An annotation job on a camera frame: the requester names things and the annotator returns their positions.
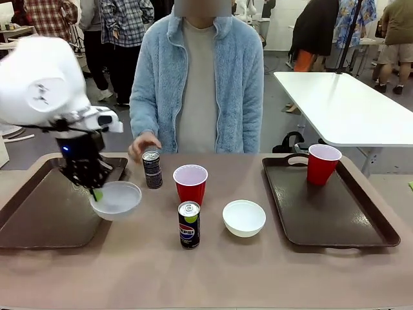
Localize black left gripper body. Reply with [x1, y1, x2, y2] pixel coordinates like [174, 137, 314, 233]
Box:
[55, 130, 113, 178]

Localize translucent white plastic bowl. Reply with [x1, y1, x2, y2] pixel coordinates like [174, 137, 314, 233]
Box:
[89, 180, 143, 222]

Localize black slim drink can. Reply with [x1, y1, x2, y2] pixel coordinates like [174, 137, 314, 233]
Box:
[141, 150, 163, 190]

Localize person's right hand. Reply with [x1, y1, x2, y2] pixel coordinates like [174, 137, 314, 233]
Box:
[128, 130, 163, 158]

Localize brown plastic serving tray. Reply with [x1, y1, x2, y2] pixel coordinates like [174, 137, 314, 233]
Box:
[0, 157, 129, 250]
[261, 152, 401, 251]

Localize white round fan base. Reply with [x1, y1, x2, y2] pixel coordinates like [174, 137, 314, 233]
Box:
[0, 123, 35, 144]

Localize red plastic party cup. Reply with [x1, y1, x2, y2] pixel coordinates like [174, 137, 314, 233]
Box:
[306, 143, 343, 187]
[172, 164, 208, 207]

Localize light blue fleece jacket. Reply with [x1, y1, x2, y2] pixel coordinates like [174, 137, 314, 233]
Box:
[128, 5, 265, 154]

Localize black Pepsi can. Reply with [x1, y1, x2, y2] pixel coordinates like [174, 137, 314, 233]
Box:
[177, 201, 201, 250]

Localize bystander in blue plaid shirt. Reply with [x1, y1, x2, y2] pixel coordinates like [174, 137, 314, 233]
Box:
[99, 0, 155, 107]

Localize grey t-shirt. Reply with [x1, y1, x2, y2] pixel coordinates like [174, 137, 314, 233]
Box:
[176, 17, 221, 154]

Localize bystander in red plaid shirt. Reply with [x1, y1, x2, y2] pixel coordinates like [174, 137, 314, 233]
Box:
[24, 0, 80, 35]

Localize opaque white bowl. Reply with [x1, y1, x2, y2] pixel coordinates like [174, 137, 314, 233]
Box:
[222, 200, 267, 238]

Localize black bag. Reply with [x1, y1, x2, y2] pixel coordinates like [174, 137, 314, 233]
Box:
[272, 131, 307, 154]

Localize bystander in black jacket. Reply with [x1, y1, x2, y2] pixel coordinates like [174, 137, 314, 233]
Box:
[288, 0, 340, 72]

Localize white folding table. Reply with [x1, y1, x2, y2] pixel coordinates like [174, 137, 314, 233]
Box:
[273, 71, 413, 178]

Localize black vertical pole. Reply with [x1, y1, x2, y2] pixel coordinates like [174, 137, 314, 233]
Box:
[335, 0, 363, 76]

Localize bystander in blue floral shirt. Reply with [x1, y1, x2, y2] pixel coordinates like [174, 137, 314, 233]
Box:
[334, 0, 378, 50]

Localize bystander in olive shirt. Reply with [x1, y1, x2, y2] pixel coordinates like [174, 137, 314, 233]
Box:
[371, 0, 413, 95]

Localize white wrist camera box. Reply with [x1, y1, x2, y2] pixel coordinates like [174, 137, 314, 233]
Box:
[76, 107, 125, 134]

